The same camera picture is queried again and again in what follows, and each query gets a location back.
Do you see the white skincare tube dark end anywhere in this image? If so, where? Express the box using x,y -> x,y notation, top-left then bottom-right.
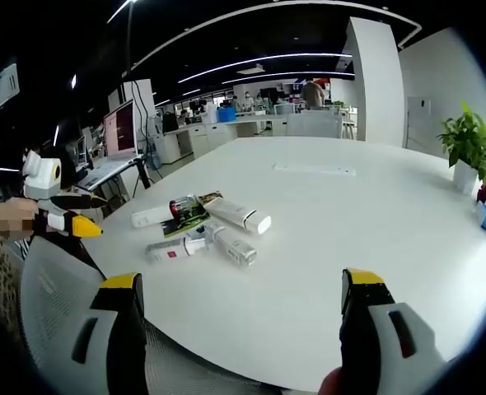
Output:
198,191 -> 273,236

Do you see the green potted plant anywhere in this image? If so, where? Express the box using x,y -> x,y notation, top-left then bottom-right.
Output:
435,100 -> 486,195

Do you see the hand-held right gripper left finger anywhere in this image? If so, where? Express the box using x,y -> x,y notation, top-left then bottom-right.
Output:
55,271 -> 148,395

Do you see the white square column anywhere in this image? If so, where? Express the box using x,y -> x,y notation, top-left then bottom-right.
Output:
343,16 -> 406,144

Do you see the white skincare bottle red label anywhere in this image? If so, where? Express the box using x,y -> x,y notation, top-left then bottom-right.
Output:
144,236 -> 211,265

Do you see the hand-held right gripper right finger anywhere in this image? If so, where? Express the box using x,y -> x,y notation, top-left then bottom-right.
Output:
339,267 -> 450,395

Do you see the white table socket panel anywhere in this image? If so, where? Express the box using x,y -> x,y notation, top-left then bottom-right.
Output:
272,161 -> 357,178

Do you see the clear white skincare bottle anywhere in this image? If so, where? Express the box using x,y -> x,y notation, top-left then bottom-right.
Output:
203,221 -> 258,268

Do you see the person's right hand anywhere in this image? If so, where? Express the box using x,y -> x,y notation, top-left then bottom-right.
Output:
319,366 -> 353,395

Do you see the white mesh office chair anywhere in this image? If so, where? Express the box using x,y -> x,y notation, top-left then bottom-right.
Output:
19,236 -> 283,395

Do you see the open laptop pink screen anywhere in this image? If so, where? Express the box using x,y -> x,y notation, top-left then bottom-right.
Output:
77,97 -> 142,191

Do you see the green black skincare box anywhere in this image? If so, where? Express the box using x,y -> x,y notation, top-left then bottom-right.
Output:
160,201 -> 212,239

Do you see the red silver skincare bottle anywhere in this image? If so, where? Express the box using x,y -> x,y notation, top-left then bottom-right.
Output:
168,194 -> 199,220

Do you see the white chair backrest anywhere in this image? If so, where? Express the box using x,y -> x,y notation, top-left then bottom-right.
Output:
285,112 -> 344,139

